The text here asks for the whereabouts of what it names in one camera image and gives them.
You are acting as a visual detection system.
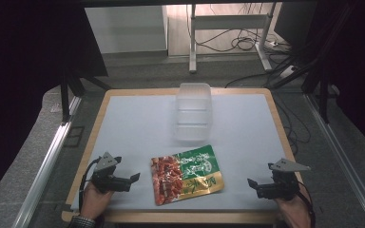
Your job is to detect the white metal desk frame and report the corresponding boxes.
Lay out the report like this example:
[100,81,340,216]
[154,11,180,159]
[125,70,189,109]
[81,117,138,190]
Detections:
[188,3,278,75]

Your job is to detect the white cabinet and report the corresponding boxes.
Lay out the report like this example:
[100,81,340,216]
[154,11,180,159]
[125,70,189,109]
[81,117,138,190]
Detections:
[84,5,169,55]

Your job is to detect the black metal stand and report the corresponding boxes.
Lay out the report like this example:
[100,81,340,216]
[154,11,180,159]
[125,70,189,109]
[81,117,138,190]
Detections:
[299,60,341,125]
[59,67,112,125]

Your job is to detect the white power strip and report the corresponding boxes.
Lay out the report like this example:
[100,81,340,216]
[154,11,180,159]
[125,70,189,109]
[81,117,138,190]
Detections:
[278,64,297,80]

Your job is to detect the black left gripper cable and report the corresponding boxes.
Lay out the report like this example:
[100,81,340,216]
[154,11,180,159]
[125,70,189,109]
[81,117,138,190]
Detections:
[78,160,100,217]

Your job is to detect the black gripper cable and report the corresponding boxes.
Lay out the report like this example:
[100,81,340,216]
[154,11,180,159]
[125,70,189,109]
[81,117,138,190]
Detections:
[78,160,100,217]
[296,181,317,228]

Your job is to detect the red and green snack packet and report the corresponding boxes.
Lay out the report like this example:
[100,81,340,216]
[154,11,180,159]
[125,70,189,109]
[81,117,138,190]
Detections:
[150,144,225,206]

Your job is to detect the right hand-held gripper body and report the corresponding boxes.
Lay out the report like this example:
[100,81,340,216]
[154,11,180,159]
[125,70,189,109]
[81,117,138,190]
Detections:
[256,158,312,201]

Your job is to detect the clear plastic container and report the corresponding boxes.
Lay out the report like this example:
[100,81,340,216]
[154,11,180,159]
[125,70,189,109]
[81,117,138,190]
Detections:
[174,82,214,143]

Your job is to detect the black floor cables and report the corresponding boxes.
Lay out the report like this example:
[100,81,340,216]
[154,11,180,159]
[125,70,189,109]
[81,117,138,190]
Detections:
[184,3,313,156]

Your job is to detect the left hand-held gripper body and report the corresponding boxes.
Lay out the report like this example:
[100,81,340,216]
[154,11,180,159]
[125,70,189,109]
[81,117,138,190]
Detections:
[89,151,131,194]

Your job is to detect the person's right hand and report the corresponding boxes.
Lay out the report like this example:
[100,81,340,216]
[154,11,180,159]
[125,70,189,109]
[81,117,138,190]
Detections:
[275,191,313,228]

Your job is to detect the person's left hand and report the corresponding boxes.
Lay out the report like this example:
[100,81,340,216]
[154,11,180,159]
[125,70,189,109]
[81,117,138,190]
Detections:
[81,181,115,221]

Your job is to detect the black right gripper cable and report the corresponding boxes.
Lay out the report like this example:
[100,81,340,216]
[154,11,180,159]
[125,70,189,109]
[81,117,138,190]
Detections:
[296,181,317,228]

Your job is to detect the aluminium rail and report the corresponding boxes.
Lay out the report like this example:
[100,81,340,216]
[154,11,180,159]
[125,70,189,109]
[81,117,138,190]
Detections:
[303,93,365,228]
[11,95,83,228]

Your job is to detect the black curtain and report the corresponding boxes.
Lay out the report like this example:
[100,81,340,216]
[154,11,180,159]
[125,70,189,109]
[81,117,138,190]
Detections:
[0,0,109,208]

